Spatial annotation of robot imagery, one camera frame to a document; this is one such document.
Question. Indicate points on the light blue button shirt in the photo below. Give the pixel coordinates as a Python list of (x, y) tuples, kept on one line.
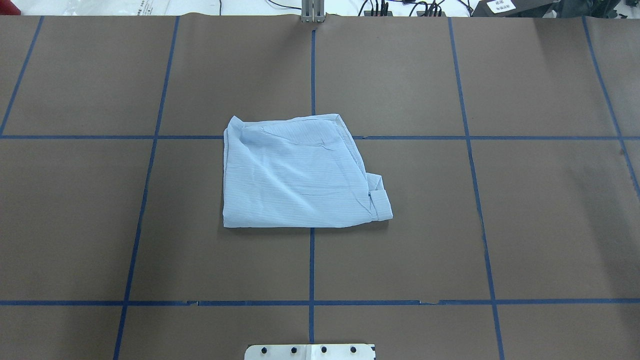
[(306, 172)]

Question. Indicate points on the aluminium frame post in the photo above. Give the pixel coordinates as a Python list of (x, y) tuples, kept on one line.
[(313, 11)]

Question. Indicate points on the black box white label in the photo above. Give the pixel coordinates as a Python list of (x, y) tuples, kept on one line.
[(513, 8)]

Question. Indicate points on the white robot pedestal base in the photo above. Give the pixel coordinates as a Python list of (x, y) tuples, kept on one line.
[(331, 351)]

